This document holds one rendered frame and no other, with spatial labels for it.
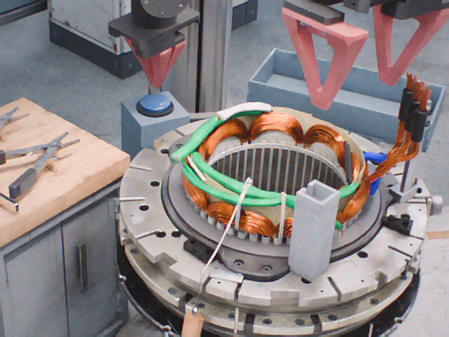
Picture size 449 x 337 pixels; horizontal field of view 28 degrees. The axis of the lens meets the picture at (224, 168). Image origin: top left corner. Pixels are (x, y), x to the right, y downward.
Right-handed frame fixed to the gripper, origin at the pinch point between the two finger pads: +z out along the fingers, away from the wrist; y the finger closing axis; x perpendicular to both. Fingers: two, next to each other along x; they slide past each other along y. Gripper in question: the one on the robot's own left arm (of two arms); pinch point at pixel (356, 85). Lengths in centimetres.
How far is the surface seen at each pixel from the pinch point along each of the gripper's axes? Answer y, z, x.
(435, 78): 233, 106, 131
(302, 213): 0.3, 13.9, 3.4
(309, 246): 0.7, 17.1, 2.4
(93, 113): 113, 114, 191
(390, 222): 13.2, 19.2, 2.4
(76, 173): -3.2, 23.3, 33.1
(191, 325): -8.0, 25.3, 7.6
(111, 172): 0.8, 23.8, 31.9
